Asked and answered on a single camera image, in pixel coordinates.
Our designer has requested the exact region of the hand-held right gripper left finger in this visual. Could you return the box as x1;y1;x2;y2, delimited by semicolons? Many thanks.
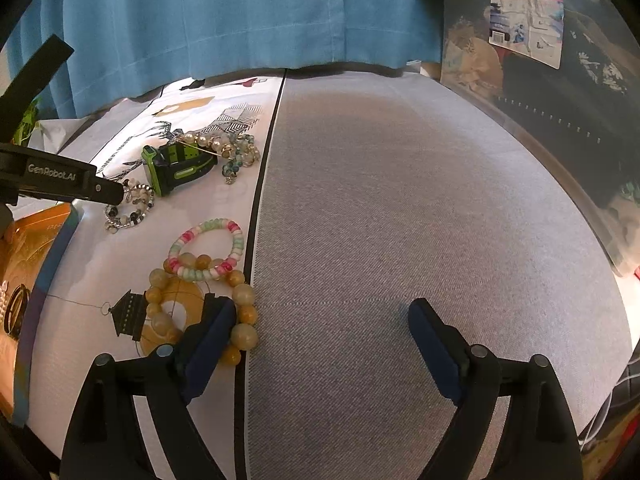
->
59;292;238;480

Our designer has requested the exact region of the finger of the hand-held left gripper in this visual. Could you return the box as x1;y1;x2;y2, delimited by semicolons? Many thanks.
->
75;176;126;205

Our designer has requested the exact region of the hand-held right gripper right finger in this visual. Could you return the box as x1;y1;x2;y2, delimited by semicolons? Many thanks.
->
407;297;585;480

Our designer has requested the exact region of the black white bead bracelet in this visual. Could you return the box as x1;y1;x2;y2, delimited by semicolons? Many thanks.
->
102;180;157;233

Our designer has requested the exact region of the yellow jade bead bracelet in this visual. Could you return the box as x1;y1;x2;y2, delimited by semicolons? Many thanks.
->
144;252;260;367

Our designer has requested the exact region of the orange metal tray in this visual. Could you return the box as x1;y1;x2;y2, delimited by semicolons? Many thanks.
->
0;202;83;428

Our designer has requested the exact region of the green black wristwatch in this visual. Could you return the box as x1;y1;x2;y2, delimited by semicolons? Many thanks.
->
141;142;219;197

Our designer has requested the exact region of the pink green white bead bracelet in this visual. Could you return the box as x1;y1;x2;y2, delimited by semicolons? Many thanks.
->
165;217;246;283

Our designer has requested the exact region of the grey white printed tablecloth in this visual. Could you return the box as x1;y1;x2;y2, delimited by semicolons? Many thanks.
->
20;67;633;480

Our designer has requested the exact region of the blue curtain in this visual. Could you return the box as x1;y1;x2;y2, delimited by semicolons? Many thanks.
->
7;0;443;121

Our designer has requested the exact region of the white printed label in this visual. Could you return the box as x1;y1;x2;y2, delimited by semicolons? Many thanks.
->
487;0;566;70

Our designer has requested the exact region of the white cable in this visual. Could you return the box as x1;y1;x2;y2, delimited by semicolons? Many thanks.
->
577;360;640;461

